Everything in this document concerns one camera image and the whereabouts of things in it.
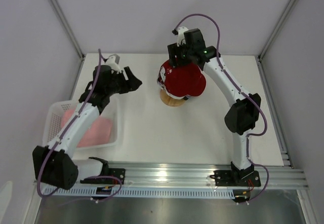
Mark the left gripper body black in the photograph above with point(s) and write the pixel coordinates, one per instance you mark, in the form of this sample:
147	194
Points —
119	83

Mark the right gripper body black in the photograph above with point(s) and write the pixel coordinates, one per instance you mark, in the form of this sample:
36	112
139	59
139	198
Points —
182	54

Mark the red LA baseball cap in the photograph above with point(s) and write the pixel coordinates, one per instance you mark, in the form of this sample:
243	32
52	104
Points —
181	81

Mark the white baseball cap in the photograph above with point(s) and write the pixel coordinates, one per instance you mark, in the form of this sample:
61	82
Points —
173	96

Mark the pink baseball cap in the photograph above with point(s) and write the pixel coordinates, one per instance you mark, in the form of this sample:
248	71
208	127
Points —
98	134

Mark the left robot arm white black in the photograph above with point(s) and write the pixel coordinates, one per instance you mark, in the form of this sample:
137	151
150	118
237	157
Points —
53	163

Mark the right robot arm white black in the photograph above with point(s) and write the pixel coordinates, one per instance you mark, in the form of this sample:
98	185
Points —
243	107

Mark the wooden hat stand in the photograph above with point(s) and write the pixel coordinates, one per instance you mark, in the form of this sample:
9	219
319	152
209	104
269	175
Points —
170	101

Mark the white plastic bin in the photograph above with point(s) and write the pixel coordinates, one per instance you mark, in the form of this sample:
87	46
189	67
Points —
60	112

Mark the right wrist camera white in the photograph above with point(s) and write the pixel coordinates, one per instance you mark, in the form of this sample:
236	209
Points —
179	32

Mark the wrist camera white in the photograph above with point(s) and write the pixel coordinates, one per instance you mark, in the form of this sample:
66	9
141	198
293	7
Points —
179	32
113	62

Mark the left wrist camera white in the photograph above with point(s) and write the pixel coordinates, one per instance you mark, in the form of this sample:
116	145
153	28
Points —
113	62

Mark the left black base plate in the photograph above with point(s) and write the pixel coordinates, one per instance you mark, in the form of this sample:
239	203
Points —
107	176

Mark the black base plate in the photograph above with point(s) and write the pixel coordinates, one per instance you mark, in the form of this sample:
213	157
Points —
230	178
107	176

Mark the white slotted cable duct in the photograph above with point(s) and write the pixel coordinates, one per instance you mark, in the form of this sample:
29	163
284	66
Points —
95	191

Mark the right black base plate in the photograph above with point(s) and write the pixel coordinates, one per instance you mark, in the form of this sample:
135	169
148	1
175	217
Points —
230	178

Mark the right aluminium corner post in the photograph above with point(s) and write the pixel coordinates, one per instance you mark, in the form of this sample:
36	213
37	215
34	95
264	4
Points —
288	8

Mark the aluminium mounting rail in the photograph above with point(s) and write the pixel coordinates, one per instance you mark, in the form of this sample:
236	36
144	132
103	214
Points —
163	175

